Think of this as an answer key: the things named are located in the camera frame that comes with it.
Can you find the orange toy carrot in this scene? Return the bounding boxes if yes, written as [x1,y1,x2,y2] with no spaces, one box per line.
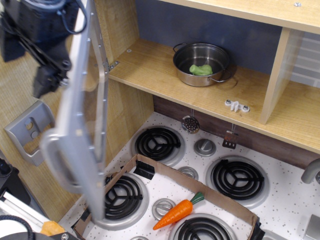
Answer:
[152,192,205,231]

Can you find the hanging toy spatula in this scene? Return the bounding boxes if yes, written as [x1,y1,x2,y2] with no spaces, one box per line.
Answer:
[222,123,238,150]

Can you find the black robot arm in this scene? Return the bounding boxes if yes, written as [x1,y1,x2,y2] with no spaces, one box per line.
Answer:
[0,0,87,99]

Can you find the grey stove knob front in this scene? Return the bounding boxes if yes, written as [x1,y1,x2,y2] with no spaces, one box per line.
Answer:
[151,198,176,221]

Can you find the stove burner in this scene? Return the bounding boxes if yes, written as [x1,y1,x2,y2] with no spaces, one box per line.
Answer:
[167,213,238,240]
[93,173,149,231]
[205,155,270,210]
[130,126,186,167]

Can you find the white door latch clip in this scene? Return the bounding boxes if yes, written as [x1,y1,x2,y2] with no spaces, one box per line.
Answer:
[224,99,251,113]

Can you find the grey stove knob middle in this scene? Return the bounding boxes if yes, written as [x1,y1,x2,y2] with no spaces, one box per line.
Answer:
[178,166,199,181]

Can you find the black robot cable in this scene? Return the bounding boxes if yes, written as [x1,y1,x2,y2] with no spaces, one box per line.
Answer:
[57,0,88,35]

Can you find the grey toy microwave door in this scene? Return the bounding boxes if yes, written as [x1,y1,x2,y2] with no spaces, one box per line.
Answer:
[40,0,110,221]

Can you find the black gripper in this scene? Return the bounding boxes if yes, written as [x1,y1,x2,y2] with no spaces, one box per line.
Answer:
[0,0,80,98]

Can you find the front left stove burner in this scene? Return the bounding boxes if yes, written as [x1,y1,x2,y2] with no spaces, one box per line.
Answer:
[93,173,149,231]

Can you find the back right stove burner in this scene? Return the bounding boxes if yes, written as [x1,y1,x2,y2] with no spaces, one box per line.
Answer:
[205,155,270,210]

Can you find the back left stove burner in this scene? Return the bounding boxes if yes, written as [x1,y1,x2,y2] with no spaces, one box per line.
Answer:
[130,126,186,167]

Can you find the grey wall phone holder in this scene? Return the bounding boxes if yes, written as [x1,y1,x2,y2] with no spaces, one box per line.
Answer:
[4,100,55,167]

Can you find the black device at left edge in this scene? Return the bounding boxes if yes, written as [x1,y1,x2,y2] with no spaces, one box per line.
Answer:
[0,158,31,205]

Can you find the hanging toy strainer spoon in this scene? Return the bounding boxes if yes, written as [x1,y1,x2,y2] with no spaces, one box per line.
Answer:
[181,108,200,134]

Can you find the black braided cable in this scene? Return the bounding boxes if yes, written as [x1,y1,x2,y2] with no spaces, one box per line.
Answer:
[0,214,34,240]

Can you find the front right stove burner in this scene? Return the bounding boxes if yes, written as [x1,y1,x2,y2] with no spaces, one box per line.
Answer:
[167,213,238,240]

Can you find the orange cloth piece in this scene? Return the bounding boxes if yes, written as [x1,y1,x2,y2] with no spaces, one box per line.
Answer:
[40,220,66,236]

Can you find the grey toy faucet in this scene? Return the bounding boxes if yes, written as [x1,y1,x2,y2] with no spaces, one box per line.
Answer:
[301,158,320,184]

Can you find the green toy vegetable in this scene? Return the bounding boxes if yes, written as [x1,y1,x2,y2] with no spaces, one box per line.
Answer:
[189,64,213,76]

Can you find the grey stove knob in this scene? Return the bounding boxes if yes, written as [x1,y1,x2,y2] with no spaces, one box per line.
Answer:
[151,198,176,221]
[193,138,217,157]
[178,166,199,181]

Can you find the grey stove knob back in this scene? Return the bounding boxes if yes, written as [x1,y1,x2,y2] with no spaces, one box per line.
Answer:
[193,138,217,157]

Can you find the stainless steel pot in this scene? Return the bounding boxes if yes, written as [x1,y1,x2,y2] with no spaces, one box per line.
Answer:
[172,43,232,87]

